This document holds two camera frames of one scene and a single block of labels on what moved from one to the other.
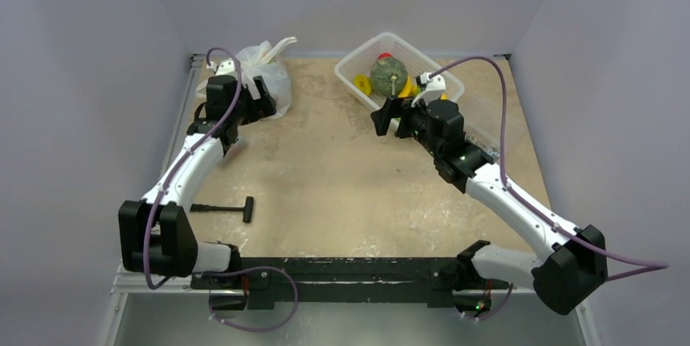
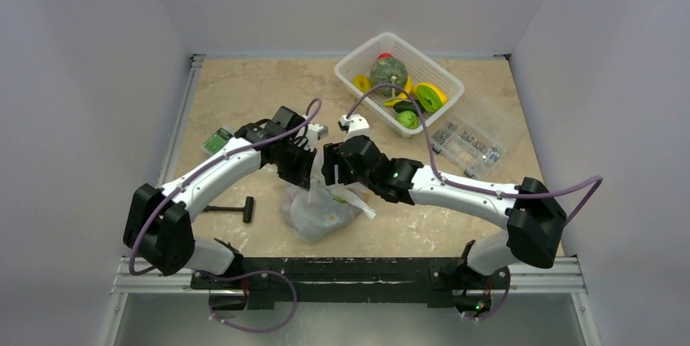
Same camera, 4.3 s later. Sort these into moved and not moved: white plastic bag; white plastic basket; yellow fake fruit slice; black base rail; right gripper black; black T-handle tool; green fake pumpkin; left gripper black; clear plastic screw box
Moved: left gripper black; right gripper black; white plastic bag
Not moved: green fake pumpkin; white plastic basket; clear plastic screw box; black base rail; black T-handle tool; yellow fake fruit slice
